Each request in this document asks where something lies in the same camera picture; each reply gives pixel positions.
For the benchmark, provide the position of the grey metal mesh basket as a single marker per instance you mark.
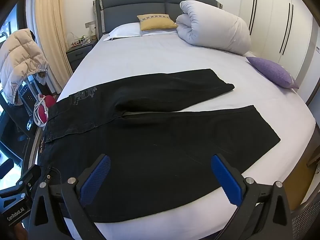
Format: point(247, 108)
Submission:
point(307, 220)

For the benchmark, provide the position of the rolled white duvet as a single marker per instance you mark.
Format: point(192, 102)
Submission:
point(212, 27)

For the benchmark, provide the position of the grey nightstand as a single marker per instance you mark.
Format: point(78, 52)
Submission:
point(77, 53)

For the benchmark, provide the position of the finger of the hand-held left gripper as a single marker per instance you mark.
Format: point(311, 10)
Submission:
point(22, 180)

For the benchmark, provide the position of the purple cushion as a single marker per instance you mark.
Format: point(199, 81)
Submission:
point(272, 71)

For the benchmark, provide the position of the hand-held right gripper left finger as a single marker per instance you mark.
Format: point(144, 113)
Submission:
point(96, 177)

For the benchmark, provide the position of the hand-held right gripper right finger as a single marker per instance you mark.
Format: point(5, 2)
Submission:
point(226, 177)

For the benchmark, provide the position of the white pillow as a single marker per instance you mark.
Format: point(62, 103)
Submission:
point(125, 31)

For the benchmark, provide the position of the beige puffer jacket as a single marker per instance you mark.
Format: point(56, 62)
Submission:
point(20, 57)

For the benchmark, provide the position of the yellow cushion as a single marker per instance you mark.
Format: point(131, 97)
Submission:
point(156, 22)

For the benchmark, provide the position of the white wall socket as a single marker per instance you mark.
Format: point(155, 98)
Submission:
point(90, 25)

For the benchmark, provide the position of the small colourful clutter pile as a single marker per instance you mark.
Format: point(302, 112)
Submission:
point(80, 41)

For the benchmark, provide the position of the grey upholstered headboard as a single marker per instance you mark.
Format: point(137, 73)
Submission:
point(140, 3)

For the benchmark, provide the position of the black pants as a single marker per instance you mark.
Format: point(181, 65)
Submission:
point(150, 142)

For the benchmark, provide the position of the beige curtain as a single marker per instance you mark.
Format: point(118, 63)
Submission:
point(50, 30)

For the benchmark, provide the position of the bed with white sheet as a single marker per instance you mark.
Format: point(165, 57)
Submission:
point(162, 55)

